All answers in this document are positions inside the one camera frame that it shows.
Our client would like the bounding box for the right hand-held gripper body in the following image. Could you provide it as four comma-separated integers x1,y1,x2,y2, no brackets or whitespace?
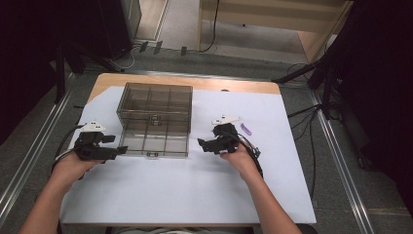
210,114,244,155

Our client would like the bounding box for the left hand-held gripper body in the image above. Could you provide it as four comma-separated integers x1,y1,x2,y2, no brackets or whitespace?
74,121,107,162

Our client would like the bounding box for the small purple stick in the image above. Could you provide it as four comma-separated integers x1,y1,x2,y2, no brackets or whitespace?
240,122,253,137

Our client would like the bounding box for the smoked clear compartment box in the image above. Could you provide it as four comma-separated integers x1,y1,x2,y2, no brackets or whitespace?
115,82,194,160

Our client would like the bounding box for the person's left hand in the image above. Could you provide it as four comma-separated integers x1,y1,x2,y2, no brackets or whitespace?
52,150,105,189

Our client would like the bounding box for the person's right hand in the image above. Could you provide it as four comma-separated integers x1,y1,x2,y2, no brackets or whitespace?
219,142,261,180

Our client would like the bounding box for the white table sheet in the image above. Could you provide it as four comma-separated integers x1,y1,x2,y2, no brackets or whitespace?
59,85,318,226

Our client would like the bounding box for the wooden table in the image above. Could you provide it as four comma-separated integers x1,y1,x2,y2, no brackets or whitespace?
59,72,318,228

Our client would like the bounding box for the black metal stand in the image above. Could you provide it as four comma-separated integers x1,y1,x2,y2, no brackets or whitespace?
53,40,121,105

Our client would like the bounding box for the person's light clothing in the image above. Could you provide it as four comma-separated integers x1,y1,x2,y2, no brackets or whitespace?
110,226,255,234

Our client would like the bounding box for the dark curtain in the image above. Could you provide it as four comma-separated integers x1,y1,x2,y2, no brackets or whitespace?
0,0,98,147
324,0,413,215

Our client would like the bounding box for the black tripod stand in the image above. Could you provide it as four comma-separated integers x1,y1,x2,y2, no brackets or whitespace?
272,48,345,122

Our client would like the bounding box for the dark cabinet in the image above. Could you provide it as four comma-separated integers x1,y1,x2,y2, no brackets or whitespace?
94,0,143,63

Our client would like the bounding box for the light wooden shelf unit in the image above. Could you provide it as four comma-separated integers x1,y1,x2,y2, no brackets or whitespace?
197,0,355,64

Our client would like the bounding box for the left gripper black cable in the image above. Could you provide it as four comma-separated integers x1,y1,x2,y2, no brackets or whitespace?
51,124,86,174

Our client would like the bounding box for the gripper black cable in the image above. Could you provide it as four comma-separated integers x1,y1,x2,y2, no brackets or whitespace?
227,130,265,179
51,124,86,174

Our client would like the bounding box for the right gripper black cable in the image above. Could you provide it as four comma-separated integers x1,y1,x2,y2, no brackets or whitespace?
227,130,265,179

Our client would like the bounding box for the metal floor rail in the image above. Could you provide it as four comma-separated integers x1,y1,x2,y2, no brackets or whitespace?
308,89,376,234
0,72,76,228

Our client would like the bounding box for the white floor cable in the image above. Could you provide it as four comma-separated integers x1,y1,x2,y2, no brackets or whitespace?
108,45,136,72

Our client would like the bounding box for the black floor cable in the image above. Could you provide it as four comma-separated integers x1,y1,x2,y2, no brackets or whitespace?
286,62,324,201

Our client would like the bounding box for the hanging black cable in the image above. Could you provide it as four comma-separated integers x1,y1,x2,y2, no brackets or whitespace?
198,0,221,54

